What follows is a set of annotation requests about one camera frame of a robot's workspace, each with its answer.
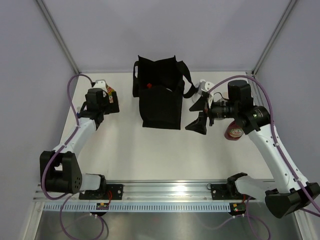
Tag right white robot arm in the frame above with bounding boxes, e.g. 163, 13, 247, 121
185, 75, 320, 219

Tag white slotted cable duct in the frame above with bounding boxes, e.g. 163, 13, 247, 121
43, 202, 231, 213

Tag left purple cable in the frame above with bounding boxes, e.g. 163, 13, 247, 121
41, 74, 97, 201

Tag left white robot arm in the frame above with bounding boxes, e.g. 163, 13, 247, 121
39, 87, 120, 200

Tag left aluminium frame post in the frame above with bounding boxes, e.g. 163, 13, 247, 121
34, 0, 81, 74

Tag yellow dish soap bottle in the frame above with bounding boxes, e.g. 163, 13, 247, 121
106, 85, 115, 104

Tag dark red Fairy bottle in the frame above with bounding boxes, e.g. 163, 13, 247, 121
224, 121, 244, 141

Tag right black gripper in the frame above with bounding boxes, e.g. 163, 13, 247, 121
185, 95, 239, 135

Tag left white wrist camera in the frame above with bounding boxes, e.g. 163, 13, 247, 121
91, 79, 108, 91

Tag orange bottle blue cap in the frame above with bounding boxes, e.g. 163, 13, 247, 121
76, 106, 81, 118

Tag black canvas tote bag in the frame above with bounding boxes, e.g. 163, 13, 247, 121
132, 56, 196, 130

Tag grey-green pump bottle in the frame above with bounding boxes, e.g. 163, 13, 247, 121
215, 92, 229, 107

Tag silver metal bottle white cap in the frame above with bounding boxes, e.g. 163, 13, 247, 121
191, 79, 205, 103

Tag aluminium frame post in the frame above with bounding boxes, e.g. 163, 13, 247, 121
34, 0, 81, 74
251, 0, 299, 77

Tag right aluminium frame post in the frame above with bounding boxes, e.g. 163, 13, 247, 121
251, 0, 299, 77

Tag aluminium mounting rail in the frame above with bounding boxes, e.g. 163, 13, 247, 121
32, 181, 305, 202

